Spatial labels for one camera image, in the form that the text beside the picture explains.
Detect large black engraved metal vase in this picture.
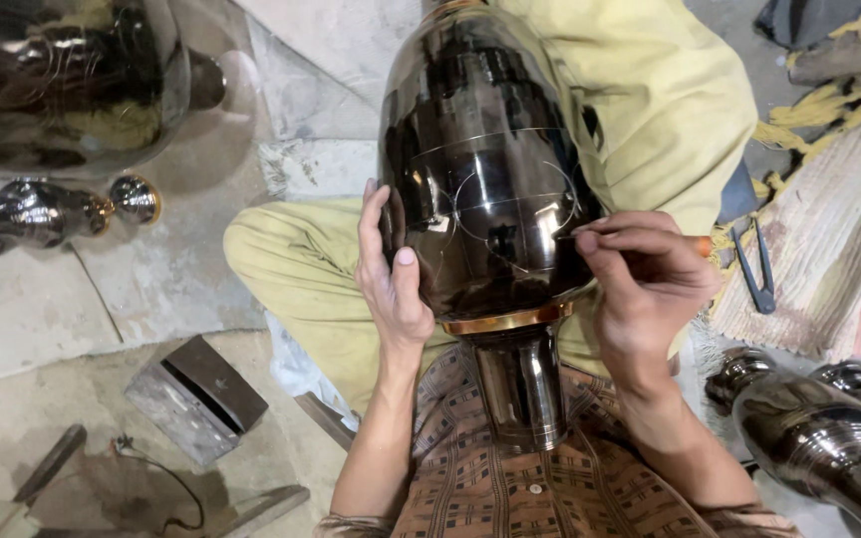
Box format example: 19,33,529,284
377,0,608,454

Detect flat dark metal bar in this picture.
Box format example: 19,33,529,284
12,423,88,505

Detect person's left hand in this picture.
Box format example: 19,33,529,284
354,178,437,357

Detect ribbed shiny dark metal vase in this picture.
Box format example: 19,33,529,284
703,345,861,538

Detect round-topped shiny metal vase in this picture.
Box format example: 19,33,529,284
808,360,861,449

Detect orange-handled engraving tool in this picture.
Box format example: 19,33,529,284
555,234,714,260

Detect grey wooden board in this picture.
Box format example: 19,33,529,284
788,26,861,87

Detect white cloth mat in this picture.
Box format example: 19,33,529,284
232,0,431,204

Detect white plastic sheet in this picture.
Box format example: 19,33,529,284
262,310,361,433

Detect dark grey cushion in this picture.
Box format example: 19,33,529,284
716,157,761,226

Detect dark metal divider compass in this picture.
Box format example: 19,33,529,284
728,216,777,315

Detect small shiny metal vase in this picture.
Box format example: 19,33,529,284
0,174,164,262

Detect flat grey metal bar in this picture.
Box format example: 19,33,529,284
212,484,312,538

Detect woven rug with yellow fringe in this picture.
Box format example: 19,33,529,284
706,71,861,365

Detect huge shiny dark metal vase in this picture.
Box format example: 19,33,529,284
0,0,228,181

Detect person's brown patterned shirt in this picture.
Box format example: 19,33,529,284
314,342,801,538

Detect person's yellow trousers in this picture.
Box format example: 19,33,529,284
223,0,759,415

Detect thin dark wire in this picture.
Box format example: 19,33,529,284
108,433,207,534

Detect person's right hand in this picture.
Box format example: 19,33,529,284
556,211,723,378

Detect dark cloth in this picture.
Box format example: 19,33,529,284
753,0,861,53

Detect grey metal box block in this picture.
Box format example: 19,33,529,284
124,335,270,468

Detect dark metal strip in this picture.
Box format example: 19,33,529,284
294,392,361,452

